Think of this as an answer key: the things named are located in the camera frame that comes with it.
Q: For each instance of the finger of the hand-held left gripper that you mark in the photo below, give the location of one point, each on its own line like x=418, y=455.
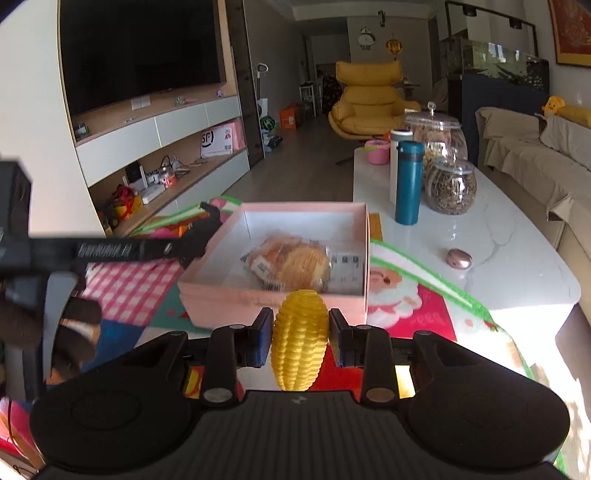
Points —
x=194, y=242

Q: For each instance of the glass jar of dark seeds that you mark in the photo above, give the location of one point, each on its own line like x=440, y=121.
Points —
x=450, y=189

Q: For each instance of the orange box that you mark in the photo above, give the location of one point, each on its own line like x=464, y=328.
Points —
x=290, y=119

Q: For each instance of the black television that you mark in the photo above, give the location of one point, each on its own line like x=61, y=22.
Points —
x=138, y=50

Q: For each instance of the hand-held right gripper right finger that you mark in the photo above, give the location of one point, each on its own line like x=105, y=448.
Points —
x=337, y=341

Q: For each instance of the yellow and red toy truck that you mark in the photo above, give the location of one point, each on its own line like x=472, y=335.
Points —
x=120, y=207

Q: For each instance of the colourful cartoon play mat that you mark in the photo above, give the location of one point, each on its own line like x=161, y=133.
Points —
x=129, y=286

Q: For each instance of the white flat box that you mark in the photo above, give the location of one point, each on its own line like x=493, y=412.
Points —
x=152, y=196

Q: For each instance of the yellow toy corn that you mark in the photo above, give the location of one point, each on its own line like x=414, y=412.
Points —
x=300, y=337

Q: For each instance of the person's left hand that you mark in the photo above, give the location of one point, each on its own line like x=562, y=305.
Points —
x=81, y=311

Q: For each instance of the white card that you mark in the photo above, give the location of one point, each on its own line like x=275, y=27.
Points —
x=141, y=103

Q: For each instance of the red framed wall picture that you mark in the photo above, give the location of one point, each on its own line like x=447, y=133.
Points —
x=572, y=32

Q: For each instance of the yellow plush toy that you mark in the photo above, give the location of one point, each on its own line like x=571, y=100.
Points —
x=554, y=106

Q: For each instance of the small orange lidded jar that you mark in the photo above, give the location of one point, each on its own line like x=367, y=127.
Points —
x=168, y=179

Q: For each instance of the green ball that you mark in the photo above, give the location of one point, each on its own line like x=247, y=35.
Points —
x=268, y=123

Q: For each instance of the white and pink carton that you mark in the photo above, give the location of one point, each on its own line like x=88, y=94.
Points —
x=224, y=138

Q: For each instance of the white marble coffee table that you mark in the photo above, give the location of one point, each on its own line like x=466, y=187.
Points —
x=485, y=230

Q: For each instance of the large glass jar of nuts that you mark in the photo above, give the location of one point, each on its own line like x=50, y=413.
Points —
x=438, y=134

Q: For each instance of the white wall clock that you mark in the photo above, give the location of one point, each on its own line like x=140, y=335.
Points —
x=366, y=39

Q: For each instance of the white thermos bottle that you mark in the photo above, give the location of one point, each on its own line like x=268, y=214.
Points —
x=394, y=170

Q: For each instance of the pink cardboard box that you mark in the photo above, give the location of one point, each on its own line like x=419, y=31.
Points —
x=221, y=302

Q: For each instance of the yellow hanging ornament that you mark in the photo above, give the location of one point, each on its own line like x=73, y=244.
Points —
x=393, y=46

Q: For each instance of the pink toy bucket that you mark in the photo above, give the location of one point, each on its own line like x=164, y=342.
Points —
x=376, y=154

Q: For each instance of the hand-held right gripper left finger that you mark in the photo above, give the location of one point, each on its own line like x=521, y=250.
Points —
x=264, y=339

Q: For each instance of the rose gold oval gadget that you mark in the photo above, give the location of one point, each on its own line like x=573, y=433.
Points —
x=459, y=258

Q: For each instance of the teal thermos bottle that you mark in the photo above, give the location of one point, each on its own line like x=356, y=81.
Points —
x=408, y=184

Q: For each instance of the beige covered sofa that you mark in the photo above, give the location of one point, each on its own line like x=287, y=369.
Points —
x=521, y=157

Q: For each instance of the yellow armchair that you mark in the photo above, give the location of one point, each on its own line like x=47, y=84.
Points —
x=369, y=99

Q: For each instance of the glass fish tank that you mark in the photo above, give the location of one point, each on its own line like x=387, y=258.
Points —
x=498, y=69

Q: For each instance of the white stool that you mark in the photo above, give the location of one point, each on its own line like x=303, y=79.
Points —
x=307, y=94

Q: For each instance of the dark floral cloth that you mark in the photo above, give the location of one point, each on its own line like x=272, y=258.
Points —
x=330, y=92

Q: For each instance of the white stick vacuum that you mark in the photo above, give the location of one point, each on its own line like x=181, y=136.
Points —
x=262, y=69

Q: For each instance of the white wall shelf unit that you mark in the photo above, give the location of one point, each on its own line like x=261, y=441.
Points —
x=184, y=120

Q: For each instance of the packaged bread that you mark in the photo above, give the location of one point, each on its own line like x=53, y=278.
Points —
x=295, y=265

